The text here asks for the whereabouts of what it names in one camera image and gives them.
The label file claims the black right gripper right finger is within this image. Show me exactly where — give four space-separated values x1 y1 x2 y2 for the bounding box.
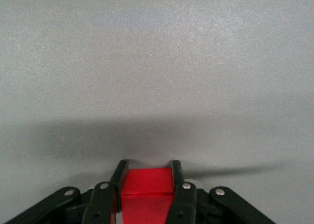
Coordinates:
166 159 278 224

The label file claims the dark grey table mat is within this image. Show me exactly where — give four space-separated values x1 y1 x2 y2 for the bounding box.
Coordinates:
0 0 314 224

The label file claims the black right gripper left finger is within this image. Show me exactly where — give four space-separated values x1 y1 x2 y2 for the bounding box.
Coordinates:
4 159 128 224

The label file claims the small red cube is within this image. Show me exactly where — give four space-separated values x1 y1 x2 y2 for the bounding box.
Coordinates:
111 168 175 224

